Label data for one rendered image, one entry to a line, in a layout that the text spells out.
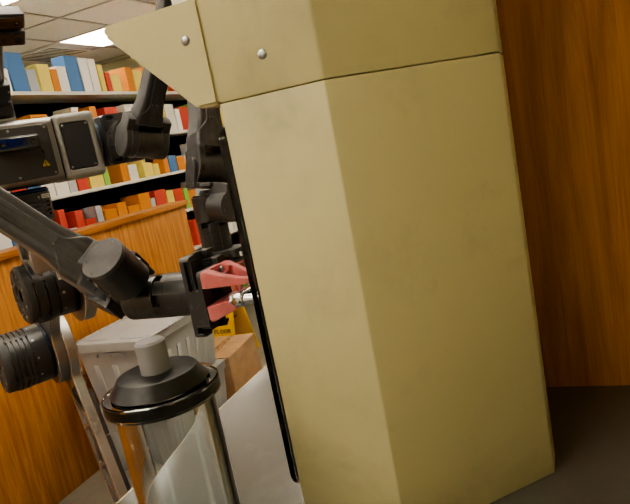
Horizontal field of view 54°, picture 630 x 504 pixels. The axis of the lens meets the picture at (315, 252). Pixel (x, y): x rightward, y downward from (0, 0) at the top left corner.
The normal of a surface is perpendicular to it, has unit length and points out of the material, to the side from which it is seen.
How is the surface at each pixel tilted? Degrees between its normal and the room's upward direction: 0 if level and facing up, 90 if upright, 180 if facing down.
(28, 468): 90
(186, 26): 90
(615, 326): 90
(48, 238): 73
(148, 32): 90
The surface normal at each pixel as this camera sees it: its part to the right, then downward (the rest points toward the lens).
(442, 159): 0.39, 0.09
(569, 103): -0.36, 0.23
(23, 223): 0.33, -0.20
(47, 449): 0.91, -0.11
